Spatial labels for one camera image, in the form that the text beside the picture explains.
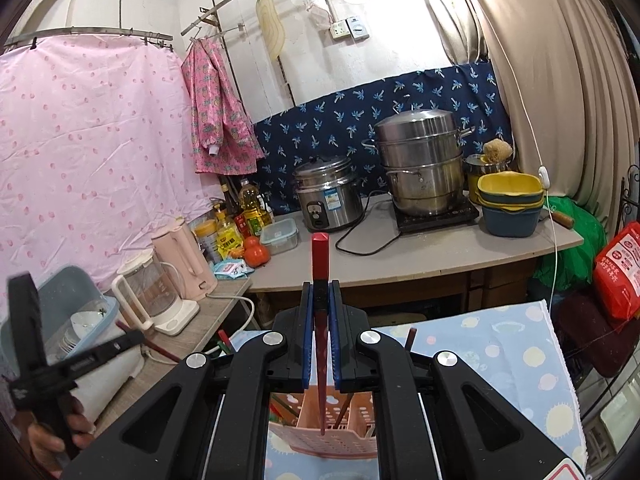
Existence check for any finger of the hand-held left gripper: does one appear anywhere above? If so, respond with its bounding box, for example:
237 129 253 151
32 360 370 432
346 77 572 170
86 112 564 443
47 330 147 384

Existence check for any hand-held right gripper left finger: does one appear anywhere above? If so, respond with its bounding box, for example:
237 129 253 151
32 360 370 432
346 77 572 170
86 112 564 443
62 281 317 480

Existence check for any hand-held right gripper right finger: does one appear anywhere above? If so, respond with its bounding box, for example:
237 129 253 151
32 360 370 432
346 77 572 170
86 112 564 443
327 280 589 480

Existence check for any dark red chopstick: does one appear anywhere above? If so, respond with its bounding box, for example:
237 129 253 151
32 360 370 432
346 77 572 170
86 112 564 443
115 321 180 364

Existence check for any pink utensil basket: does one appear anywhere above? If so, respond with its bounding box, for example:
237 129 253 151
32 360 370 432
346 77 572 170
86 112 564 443
269 390 377 459

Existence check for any person's left hand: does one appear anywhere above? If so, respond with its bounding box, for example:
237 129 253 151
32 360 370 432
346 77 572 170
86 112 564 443
27 398 97 477

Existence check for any white bowl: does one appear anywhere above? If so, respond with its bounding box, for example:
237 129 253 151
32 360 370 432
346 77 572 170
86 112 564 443
70 310 106 342

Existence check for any stack of white plates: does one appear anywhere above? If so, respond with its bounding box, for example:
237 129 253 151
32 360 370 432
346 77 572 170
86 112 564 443
57 330 82 357

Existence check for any white towel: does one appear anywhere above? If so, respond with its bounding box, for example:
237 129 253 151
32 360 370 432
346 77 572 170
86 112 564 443
75 345 144 429

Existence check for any blue dish rack with dishes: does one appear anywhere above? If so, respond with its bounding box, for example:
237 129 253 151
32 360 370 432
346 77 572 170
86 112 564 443
0 265 121 377

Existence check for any white glass kettle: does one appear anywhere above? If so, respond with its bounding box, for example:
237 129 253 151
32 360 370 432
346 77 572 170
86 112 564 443
111 249 201 337

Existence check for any large red tomato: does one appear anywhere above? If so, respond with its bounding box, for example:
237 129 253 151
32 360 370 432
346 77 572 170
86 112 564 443
243 245 272 269

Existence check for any blue white snack packet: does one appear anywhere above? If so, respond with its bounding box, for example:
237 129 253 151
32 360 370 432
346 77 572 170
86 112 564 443
210 258 255 281

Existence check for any clear food container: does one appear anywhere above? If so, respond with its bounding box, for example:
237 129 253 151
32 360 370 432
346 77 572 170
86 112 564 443
259 218 300 255

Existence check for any pink electric kettle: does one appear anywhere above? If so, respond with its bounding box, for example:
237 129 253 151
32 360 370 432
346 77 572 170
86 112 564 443
151 217 219 302

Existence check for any yellow seasoning packet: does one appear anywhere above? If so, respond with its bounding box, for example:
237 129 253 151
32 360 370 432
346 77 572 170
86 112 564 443
216 225 244 256

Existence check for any yellow lid can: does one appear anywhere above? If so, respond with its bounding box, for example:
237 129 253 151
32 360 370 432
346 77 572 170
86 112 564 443
194 220 221 264

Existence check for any steel rice cooker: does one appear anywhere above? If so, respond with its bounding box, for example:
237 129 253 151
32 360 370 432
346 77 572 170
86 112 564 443
292 155 364 234

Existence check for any cooking oil bottle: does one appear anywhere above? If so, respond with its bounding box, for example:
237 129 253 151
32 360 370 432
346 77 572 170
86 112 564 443
239 179 266 236

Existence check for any black induction cooktop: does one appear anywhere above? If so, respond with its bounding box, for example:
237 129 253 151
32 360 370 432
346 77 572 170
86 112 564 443
390 192 481 235

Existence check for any dark sauce bottle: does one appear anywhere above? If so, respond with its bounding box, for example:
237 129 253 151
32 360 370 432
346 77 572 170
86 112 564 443
220 182 241 216

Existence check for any blue printed tablecloth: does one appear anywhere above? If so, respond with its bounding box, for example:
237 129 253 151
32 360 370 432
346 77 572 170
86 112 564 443
250 300 587 480

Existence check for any pink dotted sheet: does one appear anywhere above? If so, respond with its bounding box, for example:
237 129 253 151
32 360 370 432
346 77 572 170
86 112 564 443
0 35 222 312

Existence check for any steel steamer pot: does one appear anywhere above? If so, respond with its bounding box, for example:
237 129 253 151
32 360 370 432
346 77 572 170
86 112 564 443
362 109 476 217

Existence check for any large blue bowl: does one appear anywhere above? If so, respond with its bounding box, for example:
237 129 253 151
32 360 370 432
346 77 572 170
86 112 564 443
480 205 544 239

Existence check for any small steel pot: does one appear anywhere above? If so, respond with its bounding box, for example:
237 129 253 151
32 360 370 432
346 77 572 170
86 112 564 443
462 152 501 194

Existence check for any navy leaf print cloth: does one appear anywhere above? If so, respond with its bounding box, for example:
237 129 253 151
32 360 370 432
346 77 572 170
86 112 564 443
252 60 516 216

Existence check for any yellow bowl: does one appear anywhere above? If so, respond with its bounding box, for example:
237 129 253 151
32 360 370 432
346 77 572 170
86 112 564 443
479 200 545 211
476 171 545 198

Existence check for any pink pineapple print garment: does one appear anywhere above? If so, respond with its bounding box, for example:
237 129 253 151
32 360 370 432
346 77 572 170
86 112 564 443
181 37 266 176

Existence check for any tan sponge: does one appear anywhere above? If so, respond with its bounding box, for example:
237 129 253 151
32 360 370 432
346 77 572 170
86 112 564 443
482 139 514 164

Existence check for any green plastic bag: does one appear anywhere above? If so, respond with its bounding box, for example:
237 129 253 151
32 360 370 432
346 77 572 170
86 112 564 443
530 195 599 282

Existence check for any dark maroon cushion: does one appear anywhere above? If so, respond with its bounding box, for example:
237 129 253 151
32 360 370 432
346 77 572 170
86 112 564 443
555 290 640 379

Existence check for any red rice bag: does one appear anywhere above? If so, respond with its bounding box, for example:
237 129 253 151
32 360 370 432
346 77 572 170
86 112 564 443
593 222 640 322

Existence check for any cream hanging board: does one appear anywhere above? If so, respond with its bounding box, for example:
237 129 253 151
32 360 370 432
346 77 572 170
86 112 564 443
256 0 288 62

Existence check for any black metal chair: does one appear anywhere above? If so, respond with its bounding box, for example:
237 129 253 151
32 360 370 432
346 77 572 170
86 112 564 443
617 165 640 226

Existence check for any beige curtain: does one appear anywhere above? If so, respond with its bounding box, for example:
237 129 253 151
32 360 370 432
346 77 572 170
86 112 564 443
417 0 640 222

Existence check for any white kettle cord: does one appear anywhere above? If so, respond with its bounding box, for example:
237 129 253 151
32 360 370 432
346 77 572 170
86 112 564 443
205 294 256 334

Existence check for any black power cord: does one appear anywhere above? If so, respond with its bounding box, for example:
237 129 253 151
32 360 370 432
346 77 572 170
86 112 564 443
334 200 401 257

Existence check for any white cable with switch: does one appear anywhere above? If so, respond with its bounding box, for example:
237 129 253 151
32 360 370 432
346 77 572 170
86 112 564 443
487 0 562 322

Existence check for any white wall switch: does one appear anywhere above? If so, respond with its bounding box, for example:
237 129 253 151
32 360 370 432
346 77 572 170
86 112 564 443
346 16 372 41

